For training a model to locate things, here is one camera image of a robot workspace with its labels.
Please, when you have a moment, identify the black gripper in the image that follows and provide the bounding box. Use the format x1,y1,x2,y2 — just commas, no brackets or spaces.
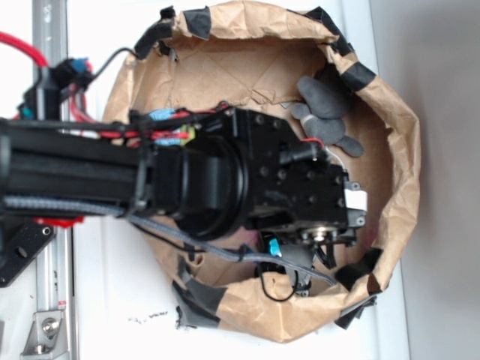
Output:
254,209,367,296

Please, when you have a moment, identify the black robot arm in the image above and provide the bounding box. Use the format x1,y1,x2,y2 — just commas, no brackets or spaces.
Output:
1,107,367,268

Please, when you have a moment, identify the grey plush mouse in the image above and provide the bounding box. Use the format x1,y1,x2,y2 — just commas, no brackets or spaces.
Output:
292,73,365,158

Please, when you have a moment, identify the brown paper bag basin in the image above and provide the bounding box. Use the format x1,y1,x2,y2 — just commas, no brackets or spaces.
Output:
103,1,421,343

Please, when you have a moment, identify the grey braided cable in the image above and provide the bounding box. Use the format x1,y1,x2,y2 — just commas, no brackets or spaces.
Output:
3,196,338,288

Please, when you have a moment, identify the aluminium extrusion rail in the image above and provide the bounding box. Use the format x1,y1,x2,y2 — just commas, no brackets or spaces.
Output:
32,1,79,359

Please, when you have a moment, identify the metal corner bracket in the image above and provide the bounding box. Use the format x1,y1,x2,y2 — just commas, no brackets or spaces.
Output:
19,310,68,359

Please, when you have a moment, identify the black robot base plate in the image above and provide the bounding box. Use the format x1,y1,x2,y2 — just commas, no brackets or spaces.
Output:
1,217,55,288

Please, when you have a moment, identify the red cable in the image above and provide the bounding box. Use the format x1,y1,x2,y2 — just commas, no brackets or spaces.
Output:
0,31,50,68

